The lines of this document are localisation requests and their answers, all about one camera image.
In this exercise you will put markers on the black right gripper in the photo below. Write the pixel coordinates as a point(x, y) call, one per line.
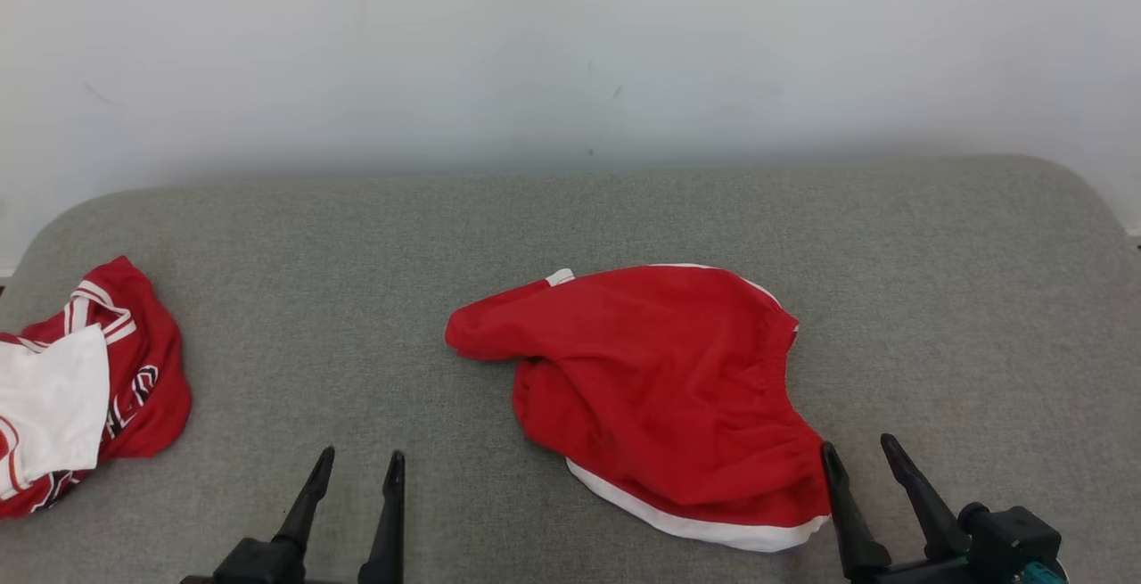
point(927, 571)

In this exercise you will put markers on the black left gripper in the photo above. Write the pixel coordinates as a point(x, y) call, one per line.
point(263, 564)

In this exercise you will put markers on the red white lettered jersey shirt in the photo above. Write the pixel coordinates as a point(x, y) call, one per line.
point(147, 361)

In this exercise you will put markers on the red shorts with white trim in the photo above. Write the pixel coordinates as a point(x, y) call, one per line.
point(660, 388)

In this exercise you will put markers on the grey fabric sofa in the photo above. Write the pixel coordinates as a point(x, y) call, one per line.
point(357, 299)

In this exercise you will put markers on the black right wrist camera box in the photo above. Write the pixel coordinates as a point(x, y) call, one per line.
point(1016, 535)

